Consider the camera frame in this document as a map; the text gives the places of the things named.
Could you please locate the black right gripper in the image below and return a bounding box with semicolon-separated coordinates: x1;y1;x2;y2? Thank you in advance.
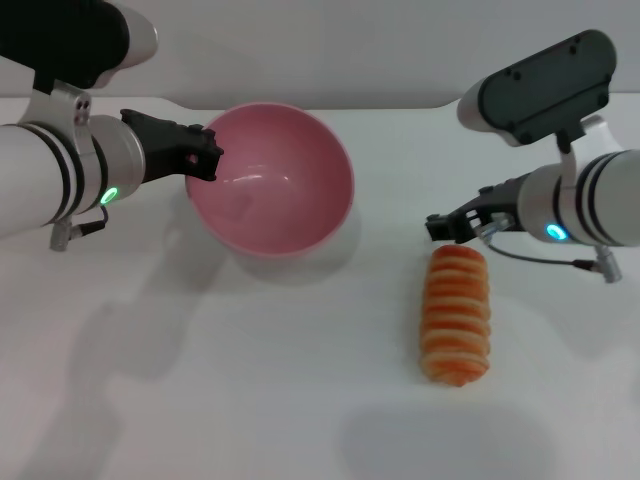
424;174;524;246

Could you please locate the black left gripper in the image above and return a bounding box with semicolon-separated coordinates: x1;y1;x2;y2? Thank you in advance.
119;108;225;184

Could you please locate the orange ridged bread roll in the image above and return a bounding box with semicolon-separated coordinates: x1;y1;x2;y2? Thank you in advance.
418;244;494;387

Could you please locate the pink plastic bowl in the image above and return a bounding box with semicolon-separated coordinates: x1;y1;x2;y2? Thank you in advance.
184;102;356;259

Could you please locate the left arm cable with plug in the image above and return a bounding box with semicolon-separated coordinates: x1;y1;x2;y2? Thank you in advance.
49;207;110;251

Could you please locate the arm cable with plug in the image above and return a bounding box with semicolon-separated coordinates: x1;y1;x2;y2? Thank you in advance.
479;212;624;284
49;207;110;251

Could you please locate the right arm cable with plug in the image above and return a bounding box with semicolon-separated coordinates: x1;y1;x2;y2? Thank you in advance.
479;212;624;284

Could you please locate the right wrist camera housing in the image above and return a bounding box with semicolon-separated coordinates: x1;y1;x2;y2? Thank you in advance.
457;29;624;171

